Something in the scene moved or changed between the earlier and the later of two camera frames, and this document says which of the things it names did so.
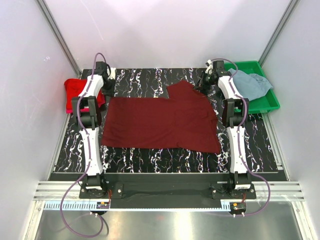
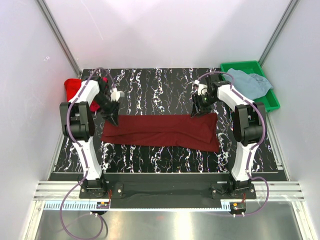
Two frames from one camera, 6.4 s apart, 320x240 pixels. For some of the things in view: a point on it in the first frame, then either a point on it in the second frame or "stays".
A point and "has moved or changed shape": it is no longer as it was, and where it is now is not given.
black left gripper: (111, 92) to (112, 114)
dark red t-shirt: (184, 119) has moved or changed shape
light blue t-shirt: (249, 86) stays
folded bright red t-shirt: (74, 87) stays
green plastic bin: (266, 102) stays
